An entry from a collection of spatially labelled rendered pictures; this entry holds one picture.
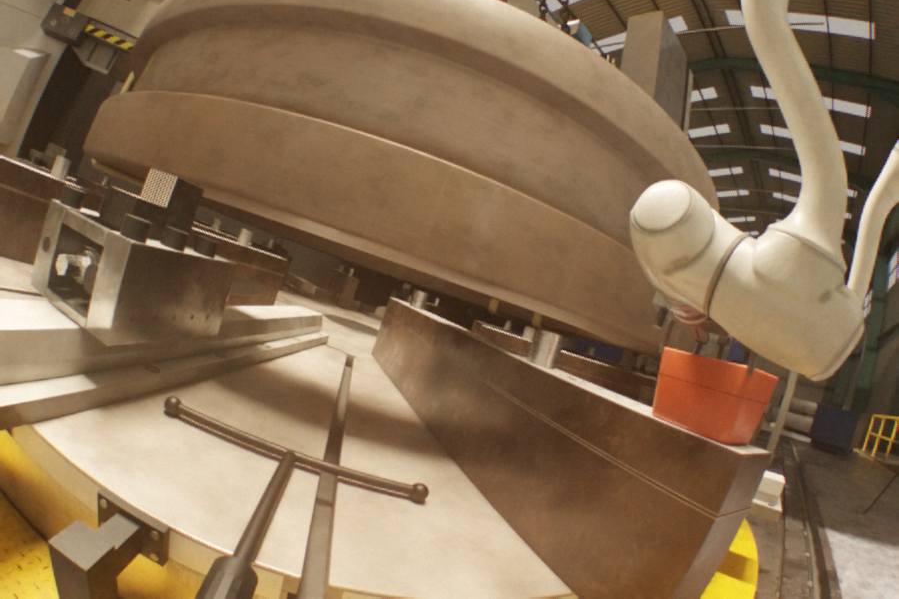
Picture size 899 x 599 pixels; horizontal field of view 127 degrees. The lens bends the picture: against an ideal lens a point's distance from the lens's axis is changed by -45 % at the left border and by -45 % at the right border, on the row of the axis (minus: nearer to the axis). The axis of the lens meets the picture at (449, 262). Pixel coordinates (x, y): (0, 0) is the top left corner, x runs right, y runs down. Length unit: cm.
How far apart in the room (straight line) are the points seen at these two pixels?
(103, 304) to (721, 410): 110
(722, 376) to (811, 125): 39
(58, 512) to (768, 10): 137
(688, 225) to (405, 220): 78
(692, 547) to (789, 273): 44
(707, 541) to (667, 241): 47
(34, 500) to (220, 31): 168
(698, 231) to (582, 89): 103
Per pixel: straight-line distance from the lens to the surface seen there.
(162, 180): 110
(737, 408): 68
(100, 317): 91
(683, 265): 45
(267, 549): 70
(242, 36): 171
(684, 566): 71
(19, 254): 201
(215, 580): 57
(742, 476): 69
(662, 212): 43
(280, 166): 114
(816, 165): 47
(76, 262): 104
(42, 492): 99
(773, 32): 55
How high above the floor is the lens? 77
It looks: 5 degrees up
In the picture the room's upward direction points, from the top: 19 degrees clockwise
